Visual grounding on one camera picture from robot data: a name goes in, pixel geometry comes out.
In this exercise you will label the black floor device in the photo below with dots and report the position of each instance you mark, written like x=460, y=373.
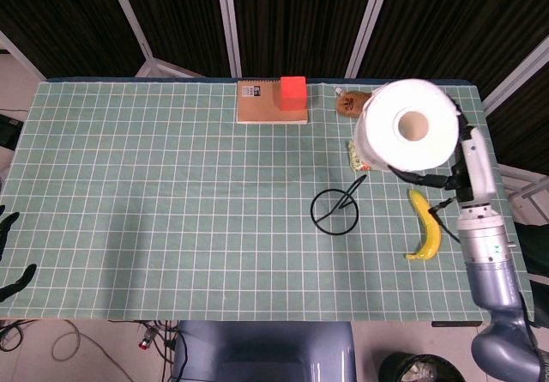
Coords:
x=7, y=129

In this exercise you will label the black red power plug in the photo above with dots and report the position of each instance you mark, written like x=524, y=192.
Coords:
x=147, y=338

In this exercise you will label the black trash bin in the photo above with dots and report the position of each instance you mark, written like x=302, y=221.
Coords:
x=422, y=368

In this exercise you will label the white toilet paper roll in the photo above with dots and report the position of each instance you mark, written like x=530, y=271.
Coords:
x=407, y=125

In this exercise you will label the brown sauce pouch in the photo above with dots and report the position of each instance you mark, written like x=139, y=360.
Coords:
x=351, y=104

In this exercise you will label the brown spiral notebook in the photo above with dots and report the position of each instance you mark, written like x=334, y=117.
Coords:
x=266, y=103

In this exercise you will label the yellow banana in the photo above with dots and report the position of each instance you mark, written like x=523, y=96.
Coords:
x=426, y=227

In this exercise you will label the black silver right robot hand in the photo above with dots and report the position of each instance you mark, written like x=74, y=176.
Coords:
x=465, y=163

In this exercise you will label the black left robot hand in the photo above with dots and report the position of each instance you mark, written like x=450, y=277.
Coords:
x=10, y=253

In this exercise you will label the white framed folding screen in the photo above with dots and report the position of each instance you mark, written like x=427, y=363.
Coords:
x=274, y=17

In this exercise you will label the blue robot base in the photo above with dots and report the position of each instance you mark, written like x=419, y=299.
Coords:
x=263, y=352

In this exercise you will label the green grid cutting mat table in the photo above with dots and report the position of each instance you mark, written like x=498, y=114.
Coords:
x=193, y=201

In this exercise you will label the red cube block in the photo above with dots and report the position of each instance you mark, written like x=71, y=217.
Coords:
x=293, y=93

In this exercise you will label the green snack packet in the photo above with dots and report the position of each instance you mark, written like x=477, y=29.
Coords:
x=355, y=159

